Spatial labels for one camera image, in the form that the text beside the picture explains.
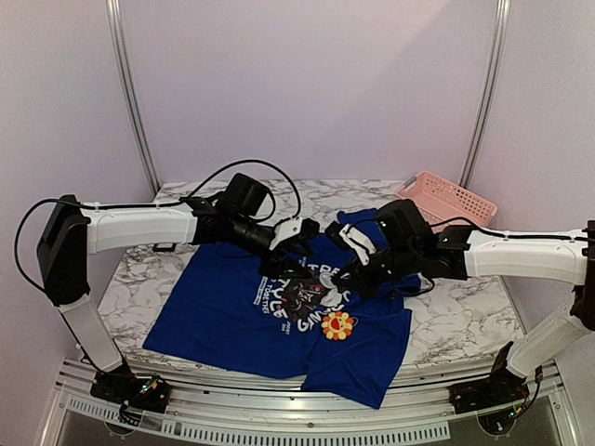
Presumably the orange yellow flower brooch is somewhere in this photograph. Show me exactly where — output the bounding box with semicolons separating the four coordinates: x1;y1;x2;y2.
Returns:
321;311;357;342

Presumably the blue printed t-shirt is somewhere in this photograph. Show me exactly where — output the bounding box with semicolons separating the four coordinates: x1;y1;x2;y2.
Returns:
143;235;421;409

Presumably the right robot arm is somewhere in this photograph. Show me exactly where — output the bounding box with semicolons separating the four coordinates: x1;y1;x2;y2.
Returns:
333;199;594;405

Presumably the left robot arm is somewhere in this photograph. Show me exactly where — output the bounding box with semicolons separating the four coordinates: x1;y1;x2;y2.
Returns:
37;174;320;403

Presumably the pink plastic basket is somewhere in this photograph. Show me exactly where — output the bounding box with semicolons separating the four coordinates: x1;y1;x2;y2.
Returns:
395;171;497;232

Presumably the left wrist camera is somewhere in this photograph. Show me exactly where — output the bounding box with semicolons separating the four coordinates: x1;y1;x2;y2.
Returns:
269;216;320;251

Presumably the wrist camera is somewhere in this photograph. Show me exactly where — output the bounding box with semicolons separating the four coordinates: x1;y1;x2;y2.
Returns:
324;221;377;266
269;216;320;251

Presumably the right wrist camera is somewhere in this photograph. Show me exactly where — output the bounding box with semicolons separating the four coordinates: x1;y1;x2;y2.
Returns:
324;221;377;266

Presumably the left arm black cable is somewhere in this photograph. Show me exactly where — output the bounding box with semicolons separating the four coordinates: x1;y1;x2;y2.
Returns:
13;159;303;298

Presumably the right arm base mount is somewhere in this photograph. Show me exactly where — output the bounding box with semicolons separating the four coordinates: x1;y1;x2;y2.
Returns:
448;371;529;414

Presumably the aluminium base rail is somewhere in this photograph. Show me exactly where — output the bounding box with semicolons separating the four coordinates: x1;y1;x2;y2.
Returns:
40;360;582;445

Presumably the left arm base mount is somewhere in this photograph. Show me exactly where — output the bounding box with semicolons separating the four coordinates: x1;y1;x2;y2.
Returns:
90;372;171;413

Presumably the right aluminium frame post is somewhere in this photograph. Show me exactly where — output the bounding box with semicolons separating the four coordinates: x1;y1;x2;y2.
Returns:
458;0;511;189

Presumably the aluminium frame post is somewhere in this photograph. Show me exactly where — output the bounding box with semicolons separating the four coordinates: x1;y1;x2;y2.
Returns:
458;0;511;189
105;0;161;195

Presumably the left aluminium frame post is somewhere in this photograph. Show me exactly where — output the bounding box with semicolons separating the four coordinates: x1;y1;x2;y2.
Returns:
105;0;161;195

